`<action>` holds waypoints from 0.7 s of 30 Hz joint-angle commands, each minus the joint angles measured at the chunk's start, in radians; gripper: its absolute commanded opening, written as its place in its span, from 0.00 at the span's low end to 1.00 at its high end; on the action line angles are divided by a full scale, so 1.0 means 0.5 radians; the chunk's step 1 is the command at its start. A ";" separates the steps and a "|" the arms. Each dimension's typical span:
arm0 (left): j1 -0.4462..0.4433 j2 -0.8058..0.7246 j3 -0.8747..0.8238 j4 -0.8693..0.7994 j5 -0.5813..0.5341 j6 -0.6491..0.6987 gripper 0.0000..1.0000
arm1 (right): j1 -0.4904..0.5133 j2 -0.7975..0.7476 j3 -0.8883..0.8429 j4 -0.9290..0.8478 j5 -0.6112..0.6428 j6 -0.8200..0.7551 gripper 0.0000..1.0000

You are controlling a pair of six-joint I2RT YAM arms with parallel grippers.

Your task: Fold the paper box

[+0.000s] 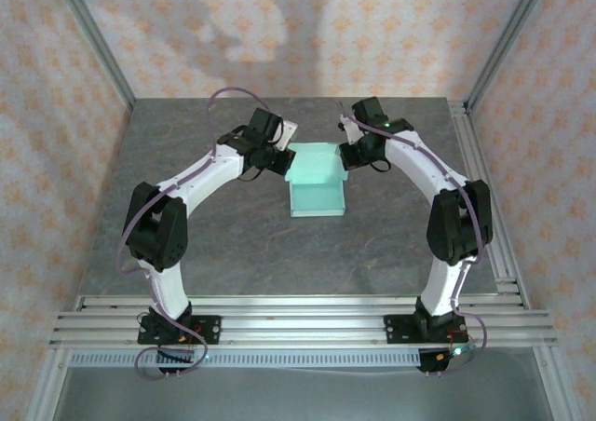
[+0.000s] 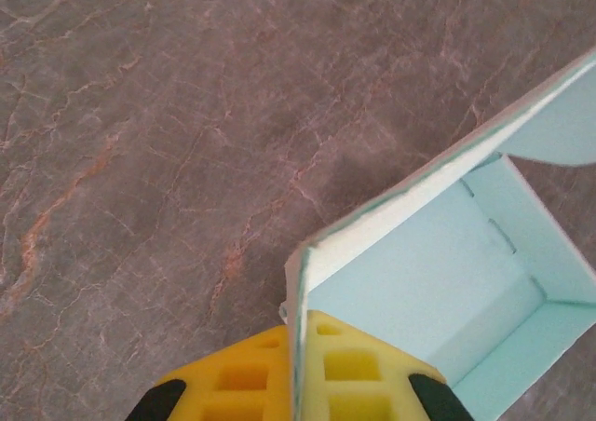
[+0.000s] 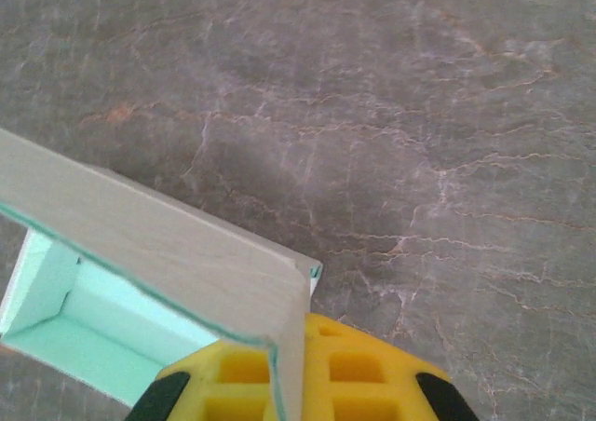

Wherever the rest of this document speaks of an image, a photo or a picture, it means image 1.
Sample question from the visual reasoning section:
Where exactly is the light blue paper box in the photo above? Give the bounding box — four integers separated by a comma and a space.
284, 142, 350, 220

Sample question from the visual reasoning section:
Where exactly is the small electronics board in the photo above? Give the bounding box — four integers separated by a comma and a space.
418, 341, 477, 376
156, 348, 197, 376

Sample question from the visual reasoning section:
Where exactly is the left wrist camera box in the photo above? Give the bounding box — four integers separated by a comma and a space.
273, 118, 300, 153

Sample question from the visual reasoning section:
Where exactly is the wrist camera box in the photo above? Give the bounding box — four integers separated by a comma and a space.
273, 118, 300, 153
338, 112, 363, 145

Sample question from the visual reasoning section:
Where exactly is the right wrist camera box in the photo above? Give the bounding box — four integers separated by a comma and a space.
338, 112, 363, 145

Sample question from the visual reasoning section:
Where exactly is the aluminium extrusion side rail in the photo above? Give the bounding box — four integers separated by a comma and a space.
446, 98, 532, 310

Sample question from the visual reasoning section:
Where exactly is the aluminium corner post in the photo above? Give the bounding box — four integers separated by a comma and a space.
48, 0, 137, 111
464, 0, 555, 115

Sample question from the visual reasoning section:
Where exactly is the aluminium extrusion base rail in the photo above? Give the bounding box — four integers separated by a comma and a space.
48, 294, 559, 348

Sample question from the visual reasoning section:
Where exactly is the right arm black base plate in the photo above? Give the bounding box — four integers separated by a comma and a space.
384, 314, 469, 346

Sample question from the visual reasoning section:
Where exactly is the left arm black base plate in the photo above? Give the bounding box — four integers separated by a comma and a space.
138, 315, 222, 346

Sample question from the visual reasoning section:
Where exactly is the slotted grey cable duct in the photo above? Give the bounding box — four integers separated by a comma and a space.
69, 350, 423, 369

